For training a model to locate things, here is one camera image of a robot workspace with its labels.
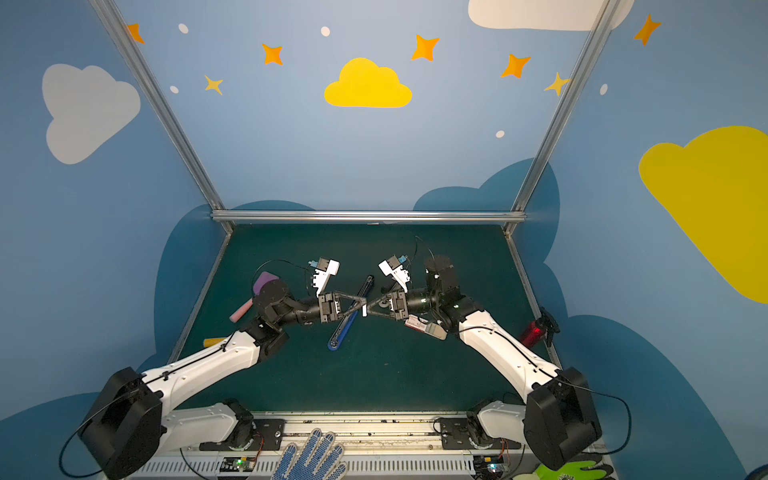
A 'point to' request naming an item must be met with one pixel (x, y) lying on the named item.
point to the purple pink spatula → (264, 278)
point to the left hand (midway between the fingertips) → (366, 308)
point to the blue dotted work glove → (309, 464)
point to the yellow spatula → (212, 341)
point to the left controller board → (238, 464)
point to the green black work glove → (587, 470)
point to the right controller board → (488, 466)
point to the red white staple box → (426, 327)
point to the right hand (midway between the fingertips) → (369, 310)
